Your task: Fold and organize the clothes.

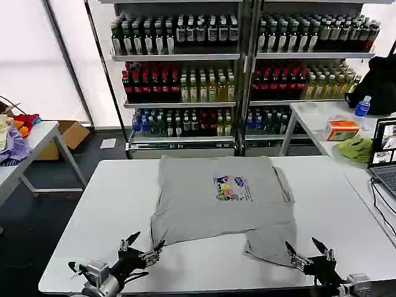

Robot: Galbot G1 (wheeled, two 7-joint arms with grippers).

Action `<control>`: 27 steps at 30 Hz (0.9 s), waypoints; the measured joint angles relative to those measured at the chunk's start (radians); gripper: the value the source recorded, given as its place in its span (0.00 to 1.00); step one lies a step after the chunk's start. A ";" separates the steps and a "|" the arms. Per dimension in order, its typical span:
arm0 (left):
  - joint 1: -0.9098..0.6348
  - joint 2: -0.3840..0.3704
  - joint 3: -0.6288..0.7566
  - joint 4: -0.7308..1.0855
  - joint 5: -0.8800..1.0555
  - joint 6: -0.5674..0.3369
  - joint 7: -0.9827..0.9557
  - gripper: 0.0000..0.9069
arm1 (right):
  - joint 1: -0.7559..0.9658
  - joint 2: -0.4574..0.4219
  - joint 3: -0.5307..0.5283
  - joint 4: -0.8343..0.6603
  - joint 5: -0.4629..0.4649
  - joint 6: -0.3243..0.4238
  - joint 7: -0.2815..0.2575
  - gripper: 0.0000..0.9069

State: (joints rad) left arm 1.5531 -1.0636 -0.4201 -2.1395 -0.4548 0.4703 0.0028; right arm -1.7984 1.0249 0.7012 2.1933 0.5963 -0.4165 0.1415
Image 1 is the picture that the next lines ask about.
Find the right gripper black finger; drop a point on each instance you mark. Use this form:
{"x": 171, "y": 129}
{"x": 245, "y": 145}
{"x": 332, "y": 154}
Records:
{"x": 328, "y": 251}
{"x": 298, "y": 258}

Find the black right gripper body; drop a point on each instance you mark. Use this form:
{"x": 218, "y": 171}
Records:
{"x": 323, "y": 270}

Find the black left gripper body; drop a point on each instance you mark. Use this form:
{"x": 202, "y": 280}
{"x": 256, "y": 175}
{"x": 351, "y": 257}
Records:
{"x": 128, "y": 260}

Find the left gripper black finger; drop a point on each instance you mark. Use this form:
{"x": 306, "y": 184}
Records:
{"x": 125, "y": 244}
{"x": 151, "y": 255}

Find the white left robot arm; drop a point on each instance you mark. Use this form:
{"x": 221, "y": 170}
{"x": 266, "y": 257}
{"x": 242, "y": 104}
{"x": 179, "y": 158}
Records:
{"x": 98, "y": 280}

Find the grey printed t-shirt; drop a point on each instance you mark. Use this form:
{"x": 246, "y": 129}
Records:
{"x": 201, "y": 204}

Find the grey laptop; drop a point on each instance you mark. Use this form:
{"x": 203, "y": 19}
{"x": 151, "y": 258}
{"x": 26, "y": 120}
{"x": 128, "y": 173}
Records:
{"x": 385, "y": 176}

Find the white paper sheet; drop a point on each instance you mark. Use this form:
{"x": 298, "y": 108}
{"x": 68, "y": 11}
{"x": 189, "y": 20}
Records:
{"x": 109, "y": 143}

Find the green cloth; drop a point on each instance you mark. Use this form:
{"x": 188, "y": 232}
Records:
{"x": 355, "y": 150}

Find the orange tissue box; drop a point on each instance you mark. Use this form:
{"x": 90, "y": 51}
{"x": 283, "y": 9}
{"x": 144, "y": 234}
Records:
{"x": 343, "y": 131}

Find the brown cardboard box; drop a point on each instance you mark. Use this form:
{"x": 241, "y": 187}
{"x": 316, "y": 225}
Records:
{"x": 72, "y": 133}

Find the white side table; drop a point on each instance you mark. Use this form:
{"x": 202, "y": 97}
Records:
{"x": 309, "y": 123}
{"x": 46, "y": 128}

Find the blue plastic water bottle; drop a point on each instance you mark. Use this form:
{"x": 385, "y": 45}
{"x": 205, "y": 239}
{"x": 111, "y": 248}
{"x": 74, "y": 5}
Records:
{"x": 362, "y": 109}

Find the purple cloth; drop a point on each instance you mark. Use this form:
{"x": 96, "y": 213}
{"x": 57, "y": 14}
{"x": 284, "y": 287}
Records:
{"x": 15, "y": 143}

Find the orange cloth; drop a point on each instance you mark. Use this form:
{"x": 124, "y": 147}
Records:
{"x": 22, "y": 130}

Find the red cloth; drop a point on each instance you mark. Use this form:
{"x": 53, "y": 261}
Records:
{"x": 29, "y": 120}

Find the cream cloth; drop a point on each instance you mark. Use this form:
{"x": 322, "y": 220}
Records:
{"x": 4, "y": 130}

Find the metal shelf with drink bottles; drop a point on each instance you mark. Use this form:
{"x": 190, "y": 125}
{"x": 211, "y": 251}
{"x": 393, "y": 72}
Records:
{"x": 309, "y": 77}
{"x": 176, "y": 80}

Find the black bag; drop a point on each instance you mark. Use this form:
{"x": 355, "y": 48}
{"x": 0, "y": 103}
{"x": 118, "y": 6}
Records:
{"x": 379, "y": 83}

